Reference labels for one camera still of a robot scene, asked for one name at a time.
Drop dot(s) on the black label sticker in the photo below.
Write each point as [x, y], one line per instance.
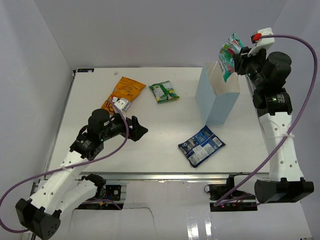
[85, 70]

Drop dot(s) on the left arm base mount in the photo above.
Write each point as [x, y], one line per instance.
[110, 193]

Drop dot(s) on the white front cardboard panel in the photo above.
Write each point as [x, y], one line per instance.
[181, 211]

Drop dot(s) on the blue cookie bag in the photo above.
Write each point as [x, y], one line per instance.
[201, 146]

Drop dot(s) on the light blue paper bag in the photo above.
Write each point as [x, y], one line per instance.
[215, 96]

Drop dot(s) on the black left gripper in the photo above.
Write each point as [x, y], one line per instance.
[137, 131]

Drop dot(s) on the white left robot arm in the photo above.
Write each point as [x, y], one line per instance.
[43, 211]

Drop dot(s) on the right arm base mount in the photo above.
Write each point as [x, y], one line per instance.
[216, 191]

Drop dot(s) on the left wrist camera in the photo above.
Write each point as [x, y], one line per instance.
[121, 103]

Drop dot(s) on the orange potato chips bag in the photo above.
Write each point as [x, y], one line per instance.
[126, 89]

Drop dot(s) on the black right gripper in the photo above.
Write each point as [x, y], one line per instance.
[242, 59]

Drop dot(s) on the teal Fox's mint bag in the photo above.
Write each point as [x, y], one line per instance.
[233, 45]

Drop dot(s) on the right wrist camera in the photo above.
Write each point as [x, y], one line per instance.
[260, 42]

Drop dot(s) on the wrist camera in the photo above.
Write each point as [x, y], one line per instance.
[121, 103]
[260, 42]

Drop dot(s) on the green snack bag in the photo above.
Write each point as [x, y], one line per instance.
[164, 92]

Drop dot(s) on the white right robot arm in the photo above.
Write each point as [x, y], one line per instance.
[268, 73]

